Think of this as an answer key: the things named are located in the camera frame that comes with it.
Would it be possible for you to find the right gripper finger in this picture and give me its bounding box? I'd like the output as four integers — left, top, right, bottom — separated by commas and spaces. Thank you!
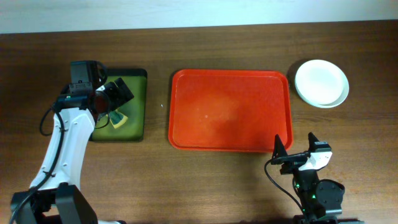
272, 134, 288, 159
308, 132, 319, 152

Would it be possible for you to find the green and yellow sponge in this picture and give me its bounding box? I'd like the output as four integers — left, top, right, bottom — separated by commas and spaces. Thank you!
108, 110, 128, 129

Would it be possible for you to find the cream white plate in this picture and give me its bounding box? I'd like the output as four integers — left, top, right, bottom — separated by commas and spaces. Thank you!
294, 59, 345, 106

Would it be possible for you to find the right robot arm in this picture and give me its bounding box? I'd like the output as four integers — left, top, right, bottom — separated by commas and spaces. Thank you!
266, 133, 345, 223

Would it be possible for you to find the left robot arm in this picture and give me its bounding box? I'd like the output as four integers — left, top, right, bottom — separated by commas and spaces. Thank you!
9, 60, 134, 223

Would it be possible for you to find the black tray with green mat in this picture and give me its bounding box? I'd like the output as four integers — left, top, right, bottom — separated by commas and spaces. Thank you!
90, 68, 147, 142

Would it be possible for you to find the red plastic tray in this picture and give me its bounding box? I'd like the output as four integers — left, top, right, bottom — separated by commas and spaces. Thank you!
168, 69, 294, 153

